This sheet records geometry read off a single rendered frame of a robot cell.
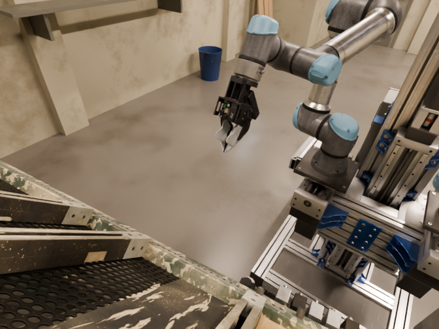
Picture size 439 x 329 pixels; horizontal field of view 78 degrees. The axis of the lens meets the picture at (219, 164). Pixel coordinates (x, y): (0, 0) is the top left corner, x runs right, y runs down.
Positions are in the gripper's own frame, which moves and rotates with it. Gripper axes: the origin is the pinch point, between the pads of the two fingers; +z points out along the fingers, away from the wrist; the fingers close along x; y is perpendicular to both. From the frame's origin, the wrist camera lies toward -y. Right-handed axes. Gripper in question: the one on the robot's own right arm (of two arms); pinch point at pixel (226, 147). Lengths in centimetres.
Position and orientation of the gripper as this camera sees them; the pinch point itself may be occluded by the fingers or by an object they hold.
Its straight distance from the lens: 80.3
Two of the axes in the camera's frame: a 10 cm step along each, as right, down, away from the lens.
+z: -3.0, 9.1, 2.7
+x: 8.1, 4.0, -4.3
